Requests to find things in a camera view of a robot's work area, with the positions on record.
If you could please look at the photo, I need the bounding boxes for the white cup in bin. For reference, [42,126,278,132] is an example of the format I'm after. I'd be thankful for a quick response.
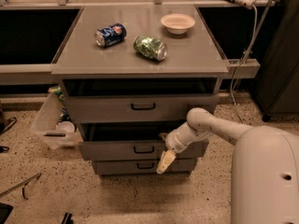
[56,121,76,133]

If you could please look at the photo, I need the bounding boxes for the green soda can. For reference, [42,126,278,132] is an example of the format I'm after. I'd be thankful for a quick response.
[134,35,167,61]

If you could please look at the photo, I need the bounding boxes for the clear plastic bin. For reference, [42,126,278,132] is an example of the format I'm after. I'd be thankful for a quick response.
[30,93,82,149]

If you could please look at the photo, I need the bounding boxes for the grey bottom drawer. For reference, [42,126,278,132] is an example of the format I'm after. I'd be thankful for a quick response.
[92,158,197,175]

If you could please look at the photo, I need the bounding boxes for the grey drawer cabinet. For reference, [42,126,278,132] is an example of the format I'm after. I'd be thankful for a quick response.
[50,4,231,178]

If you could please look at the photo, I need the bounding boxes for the blue soda can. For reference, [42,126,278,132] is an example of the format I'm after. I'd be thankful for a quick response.
[94,23,126,48]

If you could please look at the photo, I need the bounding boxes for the metal bar on floor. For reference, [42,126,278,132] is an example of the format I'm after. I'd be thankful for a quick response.
[0,173,41,200]

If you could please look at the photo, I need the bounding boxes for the white cable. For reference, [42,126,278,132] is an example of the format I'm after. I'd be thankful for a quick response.
[228,3,259,124]

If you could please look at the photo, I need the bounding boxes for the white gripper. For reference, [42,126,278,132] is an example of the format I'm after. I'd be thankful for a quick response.
[156,129,187,175]

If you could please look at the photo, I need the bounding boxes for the white bowl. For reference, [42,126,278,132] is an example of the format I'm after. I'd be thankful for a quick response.
[161,14,195,35]

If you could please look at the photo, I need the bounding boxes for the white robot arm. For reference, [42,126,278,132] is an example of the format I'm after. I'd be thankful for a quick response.
[156,107,299,224]

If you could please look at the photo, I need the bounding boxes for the grey drawer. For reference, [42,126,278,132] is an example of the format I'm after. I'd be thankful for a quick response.
[64,94,219,123]
[92,158,197,175]
[78,121,209,161]

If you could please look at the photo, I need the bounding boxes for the black object bottom left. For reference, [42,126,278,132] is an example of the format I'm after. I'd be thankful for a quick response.
[0,203,13,224]

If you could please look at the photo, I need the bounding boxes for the dark cabinet at right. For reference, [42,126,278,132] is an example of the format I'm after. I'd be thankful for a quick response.
[253,0,299,121]

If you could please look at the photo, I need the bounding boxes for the grey top drawer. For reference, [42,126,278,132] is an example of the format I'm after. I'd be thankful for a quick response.
[64,94,219,123]

